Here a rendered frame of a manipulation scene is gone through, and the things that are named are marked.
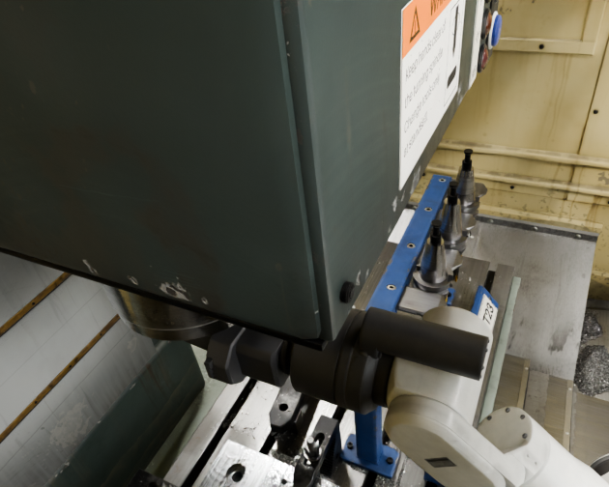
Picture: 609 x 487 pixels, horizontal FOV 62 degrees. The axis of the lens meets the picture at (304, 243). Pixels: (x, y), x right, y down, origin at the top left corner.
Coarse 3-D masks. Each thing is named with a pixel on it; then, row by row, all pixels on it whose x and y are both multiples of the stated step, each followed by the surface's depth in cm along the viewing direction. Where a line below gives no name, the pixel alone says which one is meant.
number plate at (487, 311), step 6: (486, 300) 113; (480, 306) 110; (486, 306) 112; (492, 306) 113; (480, 312) 109; (486, 312) 111; (492, 312) 112; (480, 318) 109; (486, 318) 110; (492, 318) 112; (492, 324) 111; (492, 330) 110
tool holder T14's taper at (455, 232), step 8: (448, 208) 84; (456, 208) 84; (440, 216) 87; (448, 216) 85; (456, 216) 85; (448, 224) 86; (456, 224) 85; (448, 232) 86; (456, 232) 86; (448, 240) 87; (456, 240) 87
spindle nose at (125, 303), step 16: (112, 288) 41; (112, 304) 44; (128, 304) 42; (144, 304) 41; (160, 304) 40; (128, 320) 44; (144, 320) 42; (160, 320) 42; (176, 320) 42; (192, 320) 42; (208, 320) 42; (160, 336) 43; (176, 336) 43; (192, 336) 43
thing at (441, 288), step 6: (450, 270) 82; (414, 276) 81; (450, 276) 81; (414, 282) 82; (420, 282) 80; (426, 282) 80; (444, 282) 80; (450, 282) 82; (420, 288) 80; (426, 288) 80; (432, 288) 79; (438, 288) 79; (444, 288) 79; (444, 294) 80
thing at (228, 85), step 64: (0, 0) 20; (64, 0) 19; (128, 0) 18; (192, 0) 16; (256, 0) 16; (320, 0) 17; (384, 0) 22; (0, 64) 23; (64, 64) 21; (128, 64) 19; (192, 64) 18; (256, 64) 17; (320, 64) 18; (384, 64) 24; (0, 128) 26; (64, 128) 24; (128, 128) 22; (192, 128) 20; (256, 128) 19; (320, 128) 19; (384, 128) 26; (0, 192) 30; (64, 192) 27; (128, 192) 24; (192, 192) 22; (256, 192) 21; (320, 192) 20; (384, 192) 28; (64, 256) 31; (128, 256) 28; (192, 256) 25; (256, 256) 23; (320, 256) 22; (256, 320) 26; (320, 320) 25
